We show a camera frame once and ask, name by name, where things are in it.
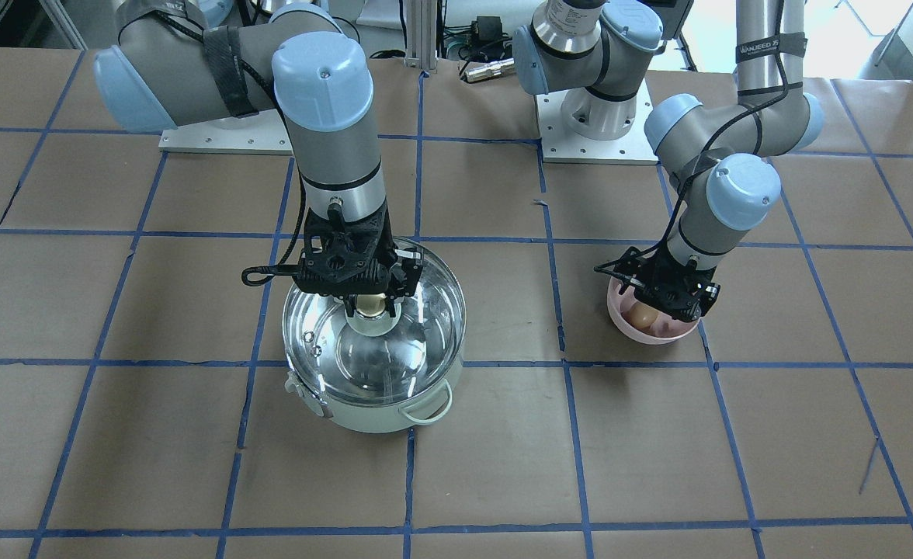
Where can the silver metal cylinder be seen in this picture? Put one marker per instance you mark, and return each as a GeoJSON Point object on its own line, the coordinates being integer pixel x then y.
{"type": "Point", "coordinates": [489, 71]}

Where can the pale green cooking pot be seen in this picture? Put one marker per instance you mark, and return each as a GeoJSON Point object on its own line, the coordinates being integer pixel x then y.
{"type": "Point", "coordinates": [379, 404]}

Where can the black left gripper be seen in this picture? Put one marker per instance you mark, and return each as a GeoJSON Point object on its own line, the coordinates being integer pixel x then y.
{"type": "Point", "coordinates": [706, 292]}

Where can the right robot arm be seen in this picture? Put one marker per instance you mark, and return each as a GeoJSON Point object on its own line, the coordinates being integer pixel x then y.
{"type": "Point", "coordinates": [170, 69]}

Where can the black power adapter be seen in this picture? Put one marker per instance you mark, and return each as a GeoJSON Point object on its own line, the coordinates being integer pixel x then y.
{"type": "Point", "coordinates": [486, 29]}

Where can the beige egg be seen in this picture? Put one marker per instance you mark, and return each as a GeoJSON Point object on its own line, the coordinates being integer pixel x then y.
{"type": "Point", "coordinates": [641, 316]}

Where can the pink plastic bowl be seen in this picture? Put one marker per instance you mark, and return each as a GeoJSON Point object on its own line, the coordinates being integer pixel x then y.
{"type": "Point", "coordinates": [664, 330]}

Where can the aluminium frame post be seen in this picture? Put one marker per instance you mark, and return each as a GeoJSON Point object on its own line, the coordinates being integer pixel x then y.
{"type": "Point", "coordinates": [421, 24]}

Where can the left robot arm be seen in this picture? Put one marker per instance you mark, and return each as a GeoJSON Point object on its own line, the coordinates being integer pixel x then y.
{"type": "Point", "coordinates": [599, 52]}

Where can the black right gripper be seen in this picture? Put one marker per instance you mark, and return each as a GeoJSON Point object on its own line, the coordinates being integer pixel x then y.
{"type": "Point", "coordinates": [410, 269]}

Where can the glass pot lid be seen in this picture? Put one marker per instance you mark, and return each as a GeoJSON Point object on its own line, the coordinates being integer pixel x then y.
{"type": "Point", "coordinates": [375, 326]}

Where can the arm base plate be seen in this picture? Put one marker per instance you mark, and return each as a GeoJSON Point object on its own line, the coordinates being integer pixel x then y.
{"type": "Point", "coordinates": [577, 127]}
{"type": "Point", "coordinates": [264, 134]}

